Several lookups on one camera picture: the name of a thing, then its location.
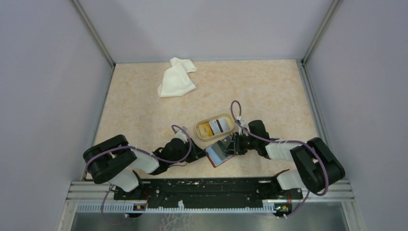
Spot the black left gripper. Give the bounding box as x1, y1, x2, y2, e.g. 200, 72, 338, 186
168, 137, 208, 166

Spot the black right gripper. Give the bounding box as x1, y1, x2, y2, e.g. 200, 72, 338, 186
223, 132, 258, 155

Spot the red card holder wallet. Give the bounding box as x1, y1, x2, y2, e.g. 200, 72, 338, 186
204, 135, 235, 168

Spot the gold VIP card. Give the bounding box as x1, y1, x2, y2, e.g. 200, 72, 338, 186
198, 122, 214, 139

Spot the beige oval tray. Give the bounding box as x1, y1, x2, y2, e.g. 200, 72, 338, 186
195, 113, 235, 142

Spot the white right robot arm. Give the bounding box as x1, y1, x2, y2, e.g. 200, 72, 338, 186
227, 120, 345, 198

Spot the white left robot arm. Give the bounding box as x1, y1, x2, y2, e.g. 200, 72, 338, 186
82, 135, 206, 199

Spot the silver magnetic stripe card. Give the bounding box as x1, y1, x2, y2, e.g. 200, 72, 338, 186
208, 117, 230, 135

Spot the white crumpled cloth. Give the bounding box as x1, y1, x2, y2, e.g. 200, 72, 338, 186
157, 57, 197, 98

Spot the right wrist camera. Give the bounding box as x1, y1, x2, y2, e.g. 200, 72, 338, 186
237, 115, 249, 135

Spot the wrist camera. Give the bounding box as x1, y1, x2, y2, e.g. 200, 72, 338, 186
175, 126, 188, 143
237, 115, 249, 135

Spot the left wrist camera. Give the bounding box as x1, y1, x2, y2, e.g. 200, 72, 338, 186
175, 126, 188, 143

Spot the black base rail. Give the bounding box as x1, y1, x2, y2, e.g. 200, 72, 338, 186
114, 177, 303, 209

